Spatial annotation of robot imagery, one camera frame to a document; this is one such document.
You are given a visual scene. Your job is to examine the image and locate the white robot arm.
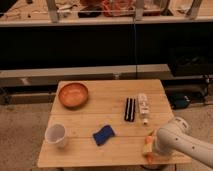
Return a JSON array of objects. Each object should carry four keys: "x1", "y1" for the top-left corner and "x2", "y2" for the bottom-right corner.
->
[{"x1": 142, "y1": 117, "x2": 213, "y2": 169}]

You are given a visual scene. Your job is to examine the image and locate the blue sponge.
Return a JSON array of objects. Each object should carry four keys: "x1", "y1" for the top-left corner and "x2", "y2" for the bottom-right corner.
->
[{"x1": 93, "y1": 125, "x2": 115, "y2": 146}]

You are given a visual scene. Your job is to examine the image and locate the wooden table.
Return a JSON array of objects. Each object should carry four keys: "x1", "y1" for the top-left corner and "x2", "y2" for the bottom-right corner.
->
[{"x1": 36, "y1": 78, "x2": 192, "y2": 169}]

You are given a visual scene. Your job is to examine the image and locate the black rectangular case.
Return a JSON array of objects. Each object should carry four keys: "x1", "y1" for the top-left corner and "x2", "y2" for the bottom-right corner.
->
[{"x1": 124, "y1": 98, "x2": 136, "y2": 122}]

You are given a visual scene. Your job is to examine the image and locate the dark bag on floor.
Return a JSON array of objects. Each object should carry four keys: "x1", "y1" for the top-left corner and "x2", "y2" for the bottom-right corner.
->
[{"x1": 171, "y1": 94, "x2": 190, "y2": 109}]

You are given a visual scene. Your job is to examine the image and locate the orange wooden bowl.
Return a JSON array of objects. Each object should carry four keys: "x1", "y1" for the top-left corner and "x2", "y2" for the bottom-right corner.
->
[{"x1": 58, "y1": 82, "x2": 89, "y2": 108}]

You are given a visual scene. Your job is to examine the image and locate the white plastic cup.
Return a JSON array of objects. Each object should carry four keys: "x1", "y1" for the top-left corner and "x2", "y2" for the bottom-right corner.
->
[{"x1": 45, "y1": 124, "x2": 67, "y2": 148}]

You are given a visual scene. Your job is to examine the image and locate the white tube bottle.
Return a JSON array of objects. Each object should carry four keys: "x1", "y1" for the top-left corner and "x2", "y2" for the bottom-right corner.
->
[{"x1": 138, "y1": 93, "x2": 150, "y2": 125}]

